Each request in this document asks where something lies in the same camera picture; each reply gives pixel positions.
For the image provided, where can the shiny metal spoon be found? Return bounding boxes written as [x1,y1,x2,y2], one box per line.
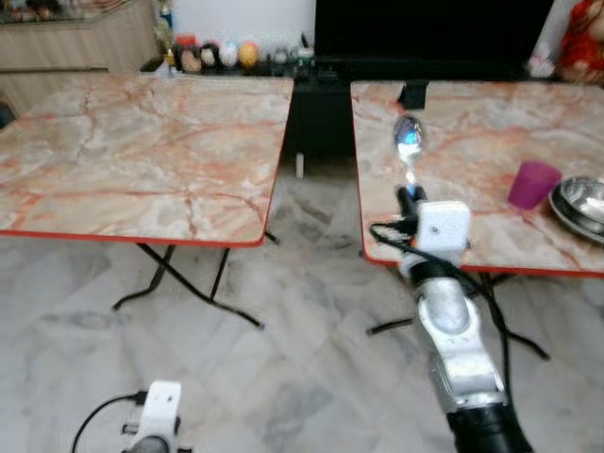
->
[393,113,428,192]

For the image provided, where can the small black box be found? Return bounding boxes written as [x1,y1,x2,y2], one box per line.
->
[397,80,430,109]

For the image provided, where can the marble top folding table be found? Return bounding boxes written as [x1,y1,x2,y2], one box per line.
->
[350,79,604,361]
[0,74,295,331]

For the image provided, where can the purple plastic cup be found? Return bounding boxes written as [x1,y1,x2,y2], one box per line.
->
[507,159,562,211]

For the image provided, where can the stainless steel bowl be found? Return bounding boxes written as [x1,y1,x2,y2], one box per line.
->
[546,176,604,245]

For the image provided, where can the black flat screen television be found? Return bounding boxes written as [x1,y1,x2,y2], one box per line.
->
[313,0,557,61]

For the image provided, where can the orange decorative egg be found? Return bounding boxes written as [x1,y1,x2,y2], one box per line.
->
[238,41,260,69]

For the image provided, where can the white decorative egg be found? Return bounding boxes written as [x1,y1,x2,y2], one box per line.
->
[219,40,240,69]

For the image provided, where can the red dressed doll figure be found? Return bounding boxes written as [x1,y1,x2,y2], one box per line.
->
[556,0,604,85]

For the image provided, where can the dark decorative egg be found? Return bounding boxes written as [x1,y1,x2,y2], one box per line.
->
[200,42,221,70]

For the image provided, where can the brown decorative egg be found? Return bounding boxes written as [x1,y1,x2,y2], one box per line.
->
[178,36,202,75]

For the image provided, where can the small golden trophy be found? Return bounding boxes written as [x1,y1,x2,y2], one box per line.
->
[157,19,180,69]

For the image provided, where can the light wooden cabinet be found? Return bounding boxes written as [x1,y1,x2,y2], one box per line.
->
[0,0,163,116]

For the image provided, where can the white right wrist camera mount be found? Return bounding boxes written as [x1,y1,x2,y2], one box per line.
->
[415,199,473,258]

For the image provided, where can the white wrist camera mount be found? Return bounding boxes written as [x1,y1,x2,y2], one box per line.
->
[415,199,473,258]
[138,379,183,441]

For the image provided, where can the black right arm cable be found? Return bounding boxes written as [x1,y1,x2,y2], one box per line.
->
[368,221,516,402]

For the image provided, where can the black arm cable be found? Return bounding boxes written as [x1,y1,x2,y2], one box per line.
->
[71,391,148,453]
[368,221,516,402]

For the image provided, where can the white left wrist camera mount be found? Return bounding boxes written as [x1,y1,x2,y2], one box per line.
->
[138,379,183,441]

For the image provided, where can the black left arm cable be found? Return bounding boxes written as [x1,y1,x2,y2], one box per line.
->
[71,391,148,453]

